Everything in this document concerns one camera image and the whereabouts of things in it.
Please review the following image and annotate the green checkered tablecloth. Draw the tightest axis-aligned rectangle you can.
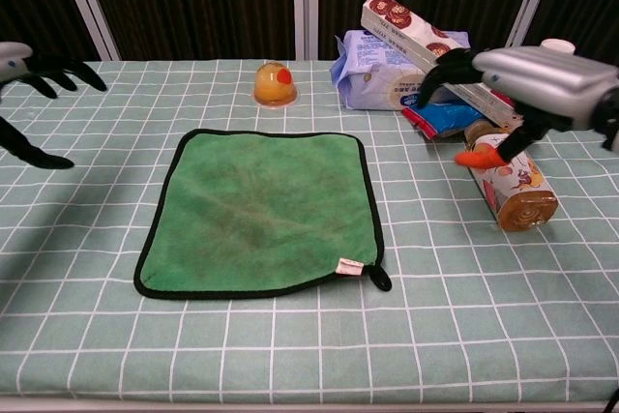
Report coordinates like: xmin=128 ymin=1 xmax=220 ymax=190
xmin=0 ymin=58 xmax=619 ymax=407

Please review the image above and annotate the white paper cup blue flower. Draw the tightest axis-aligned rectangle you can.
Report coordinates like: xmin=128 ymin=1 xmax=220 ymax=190
xmin=540 ymin=38 xmax=576 ymax=56

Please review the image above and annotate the long white red box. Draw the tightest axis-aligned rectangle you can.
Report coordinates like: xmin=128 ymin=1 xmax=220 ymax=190
xmin=360 ymin=0 xmax=526 ymax=129

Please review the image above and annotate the peach tea bottle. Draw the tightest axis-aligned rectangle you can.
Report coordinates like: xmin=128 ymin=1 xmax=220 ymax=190
xmin=463 ymin=120 xmax=560 ymax=234

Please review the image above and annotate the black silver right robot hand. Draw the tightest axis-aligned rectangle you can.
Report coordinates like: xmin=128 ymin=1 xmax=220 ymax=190
xmin=414 ymin=44 xmax=619 ymax=170

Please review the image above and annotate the blue red snack packet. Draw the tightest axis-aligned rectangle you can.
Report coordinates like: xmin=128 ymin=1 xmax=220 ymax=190
xmin=400 ymin=99 xmax=489 ymax=142

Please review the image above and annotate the orange fruit jelly cup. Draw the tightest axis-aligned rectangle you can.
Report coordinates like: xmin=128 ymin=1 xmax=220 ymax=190
xmin=252 ymin=60 xmax=301 ymax=108

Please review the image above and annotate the blue white wet wipes pack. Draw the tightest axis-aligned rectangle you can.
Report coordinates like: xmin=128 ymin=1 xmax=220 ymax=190
xmin=329 ymin=29 xmax=471 ymax=112

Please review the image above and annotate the green microfiber cloth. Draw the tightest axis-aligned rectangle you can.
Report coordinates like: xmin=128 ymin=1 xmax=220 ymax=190
xmin=133 ymin=128 xmax=392 ymax=301

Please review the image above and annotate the white partition frame post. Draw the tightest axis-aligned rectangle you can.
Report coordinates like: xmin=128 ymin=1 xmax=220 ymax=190
xmin=291 ymin=0 xmax=320 ymax=61
xmin=500 ymin=0 xmax=562 ymax=51
xmin=51 ymin=0 xmax=121 ymax=62

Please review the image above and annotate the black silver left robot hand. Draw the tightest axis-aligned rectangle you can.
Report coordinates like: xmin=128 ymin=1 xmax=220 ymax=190
xmin=0 ymin=41 xmax=108 ymax=171

